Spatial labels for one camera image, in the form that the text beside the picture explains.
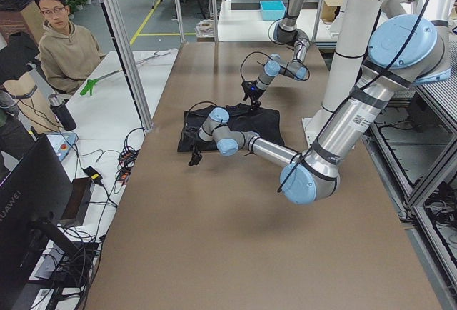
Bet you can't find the red black power strip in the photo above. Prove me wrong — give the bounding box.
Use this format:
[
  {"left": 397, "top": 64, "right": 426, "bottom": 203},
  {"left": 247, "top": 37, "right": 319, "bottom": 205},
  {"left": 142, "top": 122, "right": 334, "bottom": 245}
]
[{"left": 116, "top": 146, "right": 139, "bottom": 184}]

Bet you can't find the black water bottle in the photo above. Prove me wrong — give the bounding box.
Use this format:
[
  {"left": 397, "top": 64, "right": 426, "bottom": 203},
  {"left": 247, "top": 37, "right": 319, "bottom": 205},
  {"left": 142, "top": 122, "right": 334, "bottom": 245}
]
[{"left": 48, "top": 94, "right": 76, "bottom": 131}]

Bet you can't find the black printed t-shirt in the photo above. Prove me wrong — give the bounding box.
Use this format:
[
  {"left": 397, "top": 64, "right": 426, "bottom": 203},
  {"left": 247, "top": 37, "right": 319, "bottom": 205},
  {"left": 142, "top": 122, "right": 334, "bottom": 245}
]
[{"left": 177, "top": 104, "right": 285, "bottom": 152}]

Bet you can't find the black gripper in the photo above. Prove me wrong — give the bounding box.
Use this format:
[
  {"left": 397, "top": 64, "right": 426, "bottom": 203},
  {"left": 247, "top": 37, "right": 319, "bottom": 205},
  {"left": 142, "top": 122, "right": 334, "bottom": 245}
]
[
  {"left": 243, "top": 86, "right": 264, "bottom": 112},
  {"left": 188, "top": 136, "right": 206, "bottom": 166}
]

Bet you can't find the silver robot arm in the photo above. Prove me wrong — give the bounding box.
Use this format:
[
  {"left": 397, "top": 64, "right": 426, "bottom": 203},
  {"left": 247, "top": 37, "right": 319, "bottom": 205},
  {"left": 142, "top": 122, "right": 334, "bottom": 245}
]
[
  {"left": 188, "top": 0, "right": 452, "bottom": 204},
  {"left": 242, "top": 0, "right": 311, "bottom": 111}
]

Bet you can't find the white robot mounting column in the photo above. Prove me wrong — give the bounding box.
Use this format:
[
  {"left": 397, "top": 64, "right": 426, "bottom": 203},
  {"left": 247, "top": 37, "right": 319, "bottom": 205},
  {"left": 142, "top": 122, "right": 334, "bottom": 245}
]
[{"left": 305, "top": 0, "right": 380, "bottom": 144}]

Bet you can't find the black computer monitor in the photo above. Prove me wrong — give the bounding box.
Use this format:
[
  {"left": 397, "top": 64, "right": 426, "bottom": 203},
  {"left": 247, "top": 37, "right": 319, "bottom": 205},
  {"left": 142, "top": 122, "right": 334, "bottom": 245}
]
[{"left": 1, "top": 134, "right": 91, "bottom": 309}]

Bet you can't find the man in beige hoodie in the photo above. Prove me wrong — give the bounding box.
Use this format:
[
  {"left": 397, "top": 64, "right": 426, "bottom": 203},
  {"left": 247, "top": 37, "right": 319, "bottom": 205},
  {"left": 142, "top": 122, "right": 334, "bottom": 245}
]
[{"left": 35, "top": 0, "right": 105, "bottom": 95}]

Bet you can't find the aluminium cage frame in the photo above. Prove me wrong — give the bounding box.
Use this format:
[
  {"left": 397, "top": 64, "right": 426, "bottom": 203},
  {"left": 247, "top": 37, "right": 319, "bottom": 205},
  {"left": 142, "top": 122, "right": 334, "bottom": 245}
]
[{"left": 97, "top": 0, "right": 218, "bottom": 134}]

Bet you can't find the blue plastic bin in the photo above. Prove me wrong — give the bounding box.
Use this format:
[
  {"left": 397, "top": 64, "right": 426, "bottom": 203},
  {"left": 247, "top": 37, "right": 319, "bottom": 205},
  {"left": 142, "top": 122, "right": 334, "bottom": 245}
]
[{"left": 259, "top": 0, "right": 286, "bottom": 21}]

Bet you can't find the green grabber tool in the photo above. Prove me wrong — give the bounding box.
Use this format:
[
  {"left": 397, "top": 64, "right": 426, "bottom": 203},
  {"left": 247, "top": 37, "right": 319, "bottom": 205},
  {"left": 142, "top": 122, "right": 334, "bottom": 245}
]
[{"left": 80, "top": 69, "right": 123, "bottom": 96}]

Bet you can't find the cardboard box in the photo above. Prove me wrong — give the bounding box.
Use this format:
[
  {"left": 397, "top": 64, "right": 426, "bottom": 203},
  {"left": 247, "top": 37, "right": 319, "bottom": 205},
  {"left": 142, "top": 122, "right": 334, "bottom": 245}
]
[{"left": 321, "top": 0, "right": 343, "bottom": 23}]

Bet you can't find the black power adapter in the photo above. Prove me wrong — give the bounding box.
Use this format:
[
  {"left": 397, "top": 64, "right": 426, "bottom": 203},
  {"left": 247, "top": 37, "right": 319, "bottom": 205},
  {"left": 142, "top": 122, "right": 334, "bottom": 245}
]
[{"left": 83, "top": 166, "right": 103, "bottom": 185}]

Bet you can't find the blue white teach pendant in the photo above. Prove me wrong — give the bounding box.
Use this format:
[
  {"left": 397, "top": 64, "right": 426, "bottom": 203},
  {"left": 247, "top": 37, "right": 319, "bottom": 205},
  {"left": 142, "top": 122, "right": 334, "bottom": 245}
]
[{"left": 46, "top": 132, "right": 77, "bottom": 161}]

